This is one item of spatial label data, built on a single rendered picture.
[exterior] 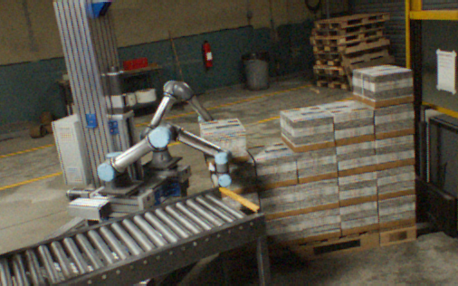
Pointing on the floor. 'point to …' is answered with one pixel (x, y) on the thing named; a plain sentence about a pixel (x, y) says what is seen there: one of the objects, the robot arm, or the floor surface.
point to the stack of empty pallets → (349, 28)
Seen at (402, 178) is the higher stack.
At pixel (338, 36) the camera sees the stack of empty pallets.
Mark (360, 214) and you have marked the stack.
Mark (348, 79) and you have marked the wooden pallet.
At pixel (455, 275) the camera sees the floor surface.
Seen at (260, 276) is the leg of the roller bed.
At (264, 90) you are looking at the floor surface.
